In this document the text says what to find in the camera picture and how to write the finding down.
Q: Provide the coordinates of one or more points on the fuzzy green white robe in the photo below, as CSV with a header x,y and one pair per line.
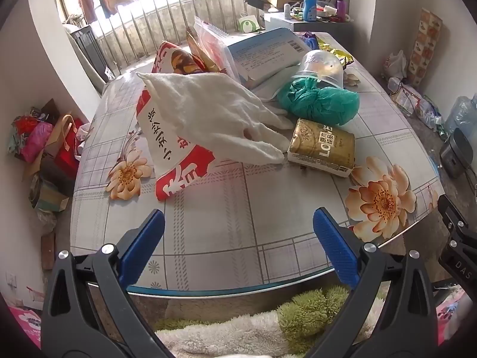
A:
x,y
242,332

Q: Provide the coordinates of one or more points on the black flat device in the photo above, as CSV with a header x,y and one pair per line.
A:
x,y
259,2

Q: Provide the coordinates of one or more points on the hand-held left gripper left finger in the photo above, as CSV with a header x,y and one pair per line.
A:
x,y
145,242

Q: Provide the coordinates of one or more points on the tall fruit print box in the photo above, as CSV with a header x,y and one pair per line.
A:
x,y
425,44

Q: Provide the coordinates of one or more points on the blue white paper box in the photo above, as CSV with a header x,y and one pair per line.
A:
x,y
268,52

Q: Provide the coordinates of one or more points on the white green paper bag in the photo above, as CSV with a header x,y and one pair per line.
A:
x,y
249,24

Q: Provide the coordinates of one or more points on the purple cup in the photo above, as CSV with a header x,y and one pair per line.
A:
x,y
341,8

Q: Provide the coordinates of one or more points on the red gift bag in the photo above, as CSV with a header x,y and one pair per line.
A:
x,y
69,149

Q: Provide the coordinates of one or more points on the pink printed cloth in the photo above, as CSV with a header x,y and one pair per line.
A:
x,y
452,317

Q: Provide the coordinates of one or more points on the red white snack bag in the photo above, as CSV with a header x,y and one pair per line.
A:
x,y
175,160

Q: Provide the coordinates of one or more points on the clear zip bag red print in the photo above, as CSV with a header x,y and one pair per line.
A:
x,y
210,44

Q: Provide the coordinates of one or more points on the clear water jug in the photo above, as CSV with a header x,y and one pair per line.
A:
x,y
462,115

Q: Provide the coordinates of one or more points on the printed snack bag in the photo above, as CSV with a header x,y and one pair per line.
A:
x,y
408,99

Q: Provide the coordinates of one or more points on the clear plastic cup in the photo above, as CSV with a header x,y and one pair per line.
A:
x,y
320,67

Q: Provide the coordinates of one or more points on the white plastic bag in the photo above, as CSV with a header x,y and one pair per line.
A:
x,y
395,65

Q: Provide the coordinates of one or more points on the green plastic bag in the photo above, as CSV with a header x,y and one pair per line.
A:
x,y
320,100

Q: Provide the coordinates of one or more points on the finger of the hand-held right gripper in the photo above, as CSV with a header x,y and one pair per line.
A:
x,y
449,210

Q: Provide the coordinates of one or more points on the dark balcony cabinet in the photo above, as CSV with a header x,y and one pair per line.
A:
x,y
87,52

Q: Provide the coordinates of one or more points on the small white bottle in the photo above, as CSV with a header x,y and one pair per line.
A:
x,y
287,11

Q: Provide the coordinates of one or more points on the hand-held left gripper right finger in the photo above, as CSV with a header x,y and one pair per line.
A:
x,y
335,246

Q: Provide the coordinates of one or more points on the purple yellow noodle bag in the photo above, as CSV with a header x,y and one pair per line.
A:
x,y
335,54

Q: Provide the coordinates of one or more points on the pink bag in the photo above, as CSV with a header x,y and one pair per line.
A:
x,y
36,141

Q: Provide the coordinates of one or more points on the gold packet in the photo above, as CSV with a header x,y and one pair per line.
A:
x,y
320,145

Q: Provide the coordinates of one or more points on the metal window railing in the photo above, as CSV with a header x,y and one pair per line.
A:
x,y
123,37

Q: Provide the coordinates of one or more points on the dark grey cabinet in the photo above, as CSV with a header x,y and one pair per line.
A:
x,y
316,26

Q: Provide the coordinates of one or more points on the blue detergent bottle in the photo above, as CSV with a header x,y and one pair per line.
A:
x,y
309,7

